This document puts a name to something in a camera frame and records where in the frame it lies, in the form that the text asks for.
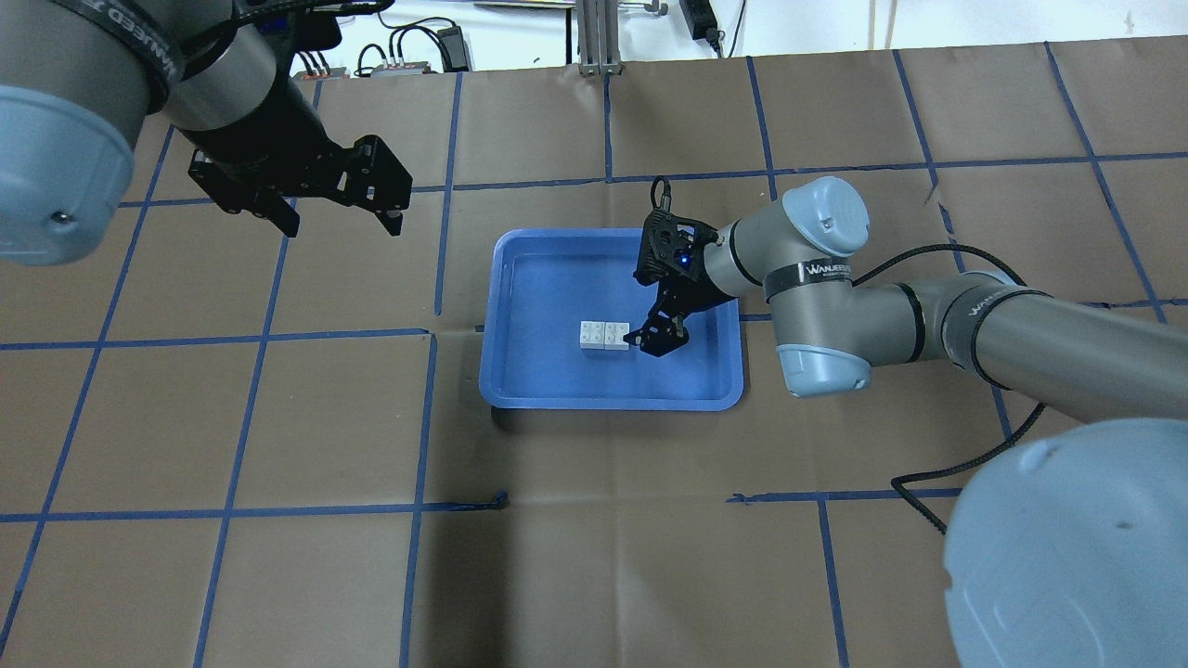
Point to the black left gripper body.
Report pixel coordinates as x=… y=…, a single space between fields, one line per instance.
x=271 y=123

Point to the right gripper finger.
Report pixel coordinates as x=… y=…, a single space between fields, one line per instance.
x=663 y=331

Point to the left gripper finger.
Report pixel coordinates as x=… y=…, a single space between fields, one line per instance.
x=390 y=215
x=277 y=211

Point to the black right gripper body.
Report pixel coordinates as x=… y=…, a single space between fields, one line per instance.
x=698 y=289

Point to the white block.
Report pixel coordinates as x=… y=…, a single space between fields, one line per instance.
x=614 y=336
x=591 y=335

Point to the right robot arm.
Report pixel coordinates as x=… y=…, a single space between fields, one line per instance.
x=1067 y=547

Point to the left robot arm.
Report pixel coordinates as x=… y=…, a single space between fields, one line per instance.
x=80 y=78

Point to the blue plastic tray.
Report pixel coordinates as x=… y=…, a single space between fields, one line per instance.
x=545 y=282

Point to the aluminium frame post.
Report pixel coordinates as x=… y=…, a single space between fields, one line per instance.
x=598 y=38

